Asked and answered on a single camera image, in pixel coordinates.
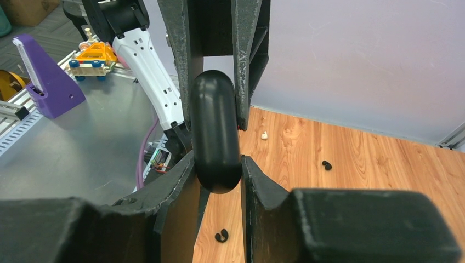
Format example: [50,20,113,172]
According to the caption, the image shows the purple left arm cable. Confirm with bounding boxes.
[135,116,161,191]

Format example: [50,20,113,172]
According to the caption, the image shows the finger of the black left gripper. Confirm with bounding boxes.
[158,0,203,129]
[231,0,271,131]

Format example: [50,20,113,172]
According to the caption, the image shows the black earbud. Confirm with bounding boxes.
[214,229,229,243]
[322,161,332,170]

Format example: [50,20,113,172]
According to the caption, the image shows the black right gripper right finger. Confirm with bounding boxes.
[241,156,462,262]

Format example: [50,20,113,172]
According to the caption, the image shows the purple plastic stand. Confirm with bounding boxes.
[12,34,86,119]

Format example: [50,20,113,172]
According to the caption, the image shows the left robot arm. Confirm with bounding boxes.
[82,1,270,162]

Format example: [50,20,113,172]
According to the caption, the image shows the cardboard box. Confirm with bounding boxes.
[1,0,61,27]

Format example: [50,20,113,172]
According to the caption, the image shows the orange toy vehicle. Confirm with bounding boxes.
[66,27,119,82]

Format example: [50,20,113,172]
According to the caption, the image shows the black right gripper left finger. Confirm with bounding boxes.
[1,153,200,262]

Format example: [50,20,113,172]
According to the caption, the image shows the black earbuds charging case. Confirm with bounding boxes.
[189,70,242,194]

